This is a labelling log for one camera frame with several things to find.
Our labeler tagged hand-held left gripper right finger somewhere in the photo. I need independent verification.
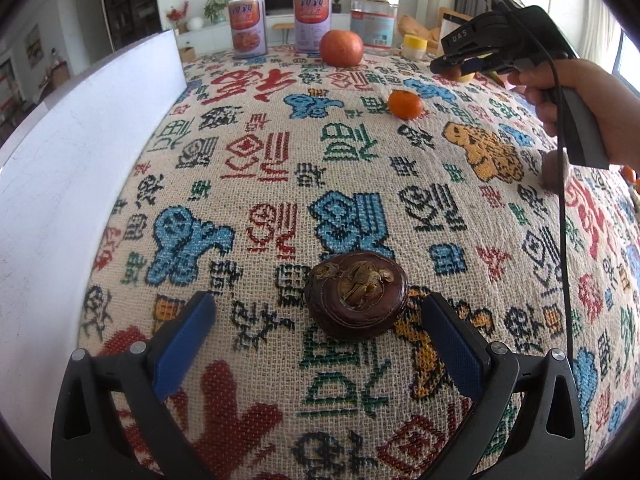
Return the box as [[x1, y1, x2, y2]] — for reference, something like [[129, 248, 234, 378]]
[[420, 292, 586, 480]]

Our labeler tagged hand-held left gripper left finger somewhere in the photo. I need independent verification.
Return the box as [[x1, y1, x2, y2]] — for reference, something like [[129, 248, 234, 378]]
[[51, 291, 217, 480]]

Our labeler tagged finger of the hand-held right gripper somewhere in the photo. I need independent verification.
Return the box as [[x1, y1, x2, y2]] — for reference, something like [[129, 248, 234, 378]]
[[429, 54, 512, 76], [440, 14, 507, 57]]

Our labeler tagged dark purple mangosteen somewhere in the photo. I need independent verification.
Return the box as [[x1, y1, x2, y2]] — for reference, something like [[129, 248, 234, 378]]
[[304, 252, 410, 341]]

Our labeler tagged red apple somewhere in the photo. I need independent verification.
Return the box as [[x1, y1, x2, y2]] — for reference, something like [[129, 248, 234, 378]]
[[320, 30, 365, 67]]

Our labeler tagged white cardboard box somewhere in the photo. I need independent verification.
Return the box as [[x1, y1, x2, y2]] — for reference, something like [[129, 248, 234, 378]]
[[0, 29, 188, 461]]

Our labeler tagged person's right hand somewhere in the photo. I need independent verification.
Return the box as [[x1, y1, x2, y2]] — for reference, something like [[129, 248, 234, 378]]
[[507, 57, 640, 168]]

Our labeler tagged clear jar with black lid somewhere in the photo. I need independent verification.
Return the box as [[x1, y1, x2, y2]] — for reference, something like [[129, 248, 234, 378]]
[[440, 7, 473, 46]]

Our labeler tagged small jar with yellow lid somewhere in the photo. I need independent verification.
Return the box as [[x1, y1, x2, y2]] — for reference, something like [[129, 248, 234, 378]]
[[402, 34, 427, 59]]

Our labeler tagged orange cushion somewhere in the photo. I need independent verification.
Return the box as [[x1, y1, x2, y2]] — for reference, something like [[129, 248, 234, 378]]
[[397, 14, 442, 42]]

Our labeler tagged glass jar with blue label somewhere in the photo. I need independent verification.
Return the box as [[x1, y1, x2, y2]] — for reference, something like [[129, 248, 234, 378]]
[[350, 0, 400, 53]]

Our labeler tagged small purple sweet potato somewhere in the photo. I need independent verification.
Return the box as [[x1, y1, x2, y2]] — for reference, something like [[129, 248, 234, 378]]
[[541, 149, 572, 192]]

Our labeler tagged printed woven tablecloth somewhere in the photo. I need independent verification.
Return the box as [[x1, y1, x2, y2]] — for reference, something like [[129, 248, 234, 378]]
[[75, 42, 640, 480]]

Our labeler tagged can with orange label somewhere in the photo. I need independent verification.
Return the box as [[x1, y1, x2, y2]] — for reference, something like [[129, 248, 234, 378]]
[[227, 0, 268, 58]]

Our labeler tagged white television cabinet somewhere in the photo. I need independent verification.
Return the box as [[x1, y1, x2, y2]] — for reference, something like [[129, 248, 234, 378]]
[[175, 10, 353, 58]]

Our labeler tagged vase with red flowers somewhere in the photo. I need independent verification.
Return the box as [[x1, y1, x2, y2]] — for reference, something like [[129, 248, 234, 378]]
[[166, 2, 191, 33]]

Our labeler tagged dark glass display cabinet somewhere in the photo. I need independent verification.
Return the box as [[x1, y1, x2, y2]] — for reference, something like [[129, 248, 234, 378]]
[[102, 0, 161, 53]]

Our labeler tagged black cable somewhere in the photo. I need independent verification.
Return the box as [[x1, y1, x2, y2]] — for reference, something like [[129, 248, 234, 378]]
[[487, 0, 576, 361]]

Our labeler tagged framed wall picture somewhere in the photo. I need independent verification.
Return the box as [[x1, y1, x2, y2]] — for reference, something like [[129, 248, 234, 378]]
[[25, 25, 41, 68]]

